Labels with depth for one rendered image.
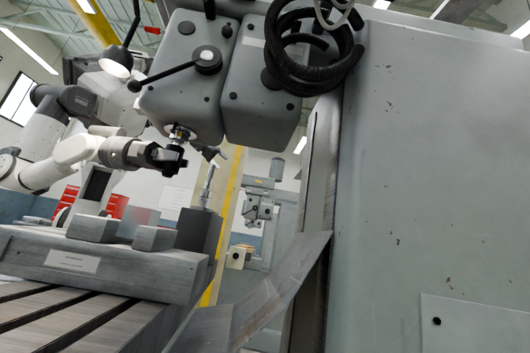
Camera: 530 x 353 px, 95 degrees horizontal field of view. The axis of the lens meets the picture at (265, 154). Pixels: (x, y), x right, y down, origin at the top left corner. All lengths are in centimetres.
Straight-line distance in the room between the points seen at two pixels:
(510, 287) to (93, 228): 66
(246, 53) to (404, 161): 42
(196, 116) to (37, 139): 55
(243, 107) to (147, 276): 37
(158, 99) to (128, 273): 35
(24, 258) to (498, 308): 72
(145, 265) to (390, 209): 41
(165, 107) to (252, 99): 20
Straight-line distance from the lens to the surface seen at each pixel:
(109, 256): 52
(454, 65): 64
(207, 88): 60
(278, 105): 56
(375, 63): 54
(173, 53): 68
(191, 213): 96
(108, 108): 109
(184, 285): 48
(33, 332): 37
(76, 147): 76
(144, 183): 1053
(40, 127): 100
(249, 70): 60
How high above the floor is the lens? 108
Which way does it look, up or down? 19 degrees up
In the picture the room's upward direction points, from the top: 10 degrees clockwise
